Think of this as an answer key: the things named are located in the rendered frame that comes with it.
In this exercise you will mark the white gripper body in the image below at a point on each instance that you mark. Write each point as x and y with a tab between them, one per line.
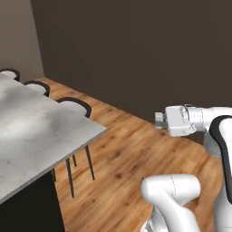
176	121

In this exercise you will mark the black dining counter base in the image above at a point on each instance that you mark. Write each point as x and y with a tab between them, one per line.
30	208

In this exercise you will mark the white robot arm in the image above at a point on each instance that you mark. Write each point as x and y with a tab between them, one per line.
169	193

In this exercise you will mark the black stool with white seat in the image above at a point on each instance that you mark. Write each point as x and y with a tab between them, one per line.
39	84
76	102
12	72

